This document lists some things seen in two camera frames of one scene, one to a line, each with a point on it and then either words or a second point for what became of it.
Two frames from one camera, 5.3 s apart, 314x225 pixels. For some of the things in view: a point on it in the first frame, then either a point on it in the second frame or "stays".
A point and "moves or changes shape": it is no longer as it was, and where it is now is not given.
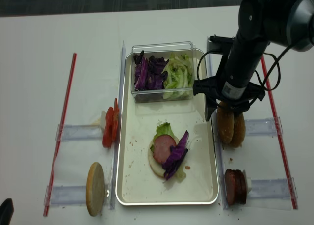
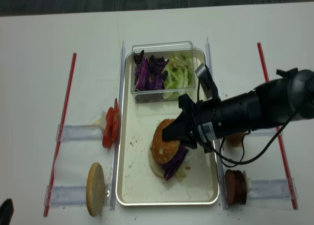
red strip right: (279, 134) stays
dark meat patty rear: (241, 187) stays
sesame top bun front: (225, 123) moves or changes shape
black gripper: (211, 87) to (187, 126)
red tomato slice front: (108, 136) stays
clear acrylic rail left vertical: (117, 147) stays
